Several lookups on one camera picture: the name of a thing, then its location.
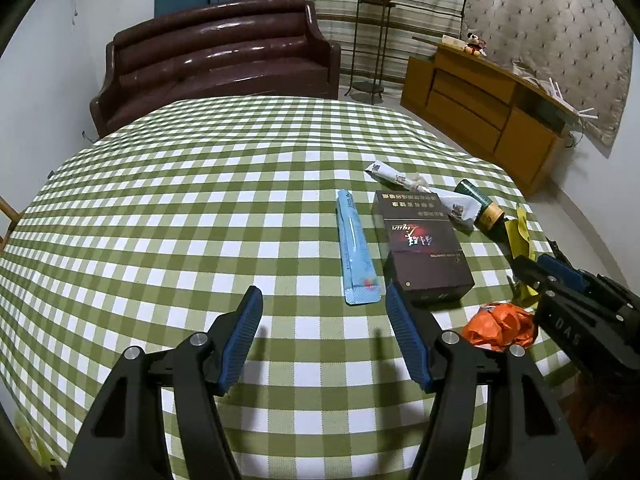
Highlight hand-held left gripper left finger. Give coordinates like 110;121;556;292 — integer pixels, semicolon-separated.
62;285;264;480

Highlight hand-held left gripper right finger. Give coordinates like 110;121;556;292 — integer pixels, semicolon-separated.
385;280;588;480

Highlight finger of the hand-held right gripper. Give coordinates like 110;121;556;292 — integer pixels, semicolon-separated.
512;254;557;307
537;237;587;292

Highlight yellow wrapper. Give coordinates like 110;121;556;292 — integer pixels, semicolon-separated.
504;205;543;306

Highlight orange plastic bag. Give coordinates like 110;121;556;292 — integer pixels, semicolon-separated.
460;302;538;353

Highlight dark brown carton box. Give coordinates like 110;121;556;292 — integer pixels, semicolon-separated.
372;191;476;306

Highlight light blue long packet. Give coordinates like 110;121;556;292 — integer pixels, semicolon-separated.
335;189;383;306

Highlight dark green bottle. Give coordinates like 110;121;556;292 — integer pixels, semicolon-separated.
454;180;503;233

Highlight green checked tablecloth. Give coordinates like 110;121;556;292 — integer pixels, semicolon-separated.
0;94;576;480

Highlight white crumpled wrapper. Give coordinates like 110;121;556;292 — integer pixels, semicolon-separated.
365;160;481;233

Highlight white router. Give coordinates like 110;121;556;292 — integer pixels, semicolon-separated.
542;77;598;122

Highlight wooden cabinet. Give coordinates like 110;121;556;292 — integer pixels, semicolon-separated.
400;37;576;198

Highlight crumpled papers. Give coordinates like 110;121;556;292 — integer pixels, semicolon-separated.
512;62;543;87

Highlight yellow green plastic bag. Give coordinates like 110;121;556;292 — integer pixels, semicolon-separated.
14;412;57;468

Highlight mouse plush toy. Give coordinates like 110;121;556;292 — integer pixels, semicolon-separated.
462;32;487;57

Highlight black metal plant stand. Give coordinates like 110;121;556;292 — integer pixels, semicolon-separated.
344;0;397;100

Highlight beige patterned curtain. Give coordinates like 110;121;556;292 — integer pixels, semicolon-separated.
460;0;636;148

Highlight wooden chair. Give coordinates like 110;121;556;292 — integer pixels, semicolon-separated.
0;195;23;251

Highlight brown leather sofa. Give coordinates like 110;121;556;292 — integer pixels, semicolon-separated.
90;0;342;138

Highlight striped curtain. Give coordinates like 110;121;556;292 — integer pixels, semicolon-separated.
292;0;471;83

